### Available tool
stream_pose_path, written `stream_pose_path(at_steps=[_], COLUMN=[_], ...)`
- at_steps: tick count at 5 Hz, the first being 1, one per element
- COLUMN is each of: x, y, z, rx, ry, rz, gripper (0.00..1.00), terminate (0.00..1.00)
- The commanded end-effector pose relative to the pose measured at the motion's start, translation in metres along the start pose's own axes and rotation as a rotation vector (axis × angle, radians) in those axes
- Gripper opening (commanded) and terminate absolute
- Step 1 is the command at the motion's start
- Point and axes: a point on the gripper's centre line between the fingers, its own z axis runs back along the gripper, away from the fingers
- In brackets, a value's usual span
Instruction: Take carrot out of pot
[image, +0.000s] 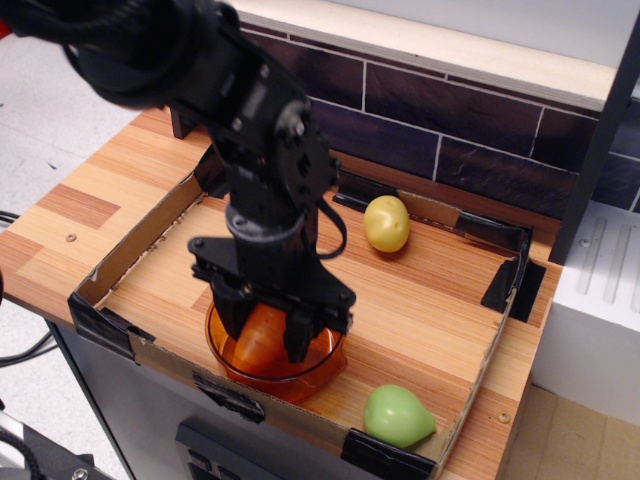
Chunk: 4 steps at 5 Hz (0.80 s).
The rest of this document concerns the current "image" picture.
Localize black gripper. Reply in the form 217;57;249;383
188;206;356;363

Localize orange toy carrot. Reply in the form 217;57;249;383
233;303;286;374

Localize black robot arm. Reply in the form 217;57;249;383
1;1;355;363

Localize orange transparent plastic pot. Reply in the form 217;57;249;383
206;306;347;403

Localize cardboard fence with black tape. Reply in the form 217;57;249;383
68;179;559;479

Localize yellow toy potato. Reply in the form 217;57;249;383
364;195;410;253

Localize green toy pear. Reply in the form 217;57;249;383
364;384;437;448

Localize dark brick backsplash panel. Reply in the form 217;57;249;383
235;1;618;218

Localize white ribbed sink unit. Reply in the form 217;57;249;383
532;202;639;424

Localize black cables at left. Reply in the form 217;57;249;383
0;209;56;369

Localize black bracket with screw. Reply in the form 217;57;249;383
1;411;104;479

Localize black upright post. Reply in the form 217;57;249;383
548;17;639;266

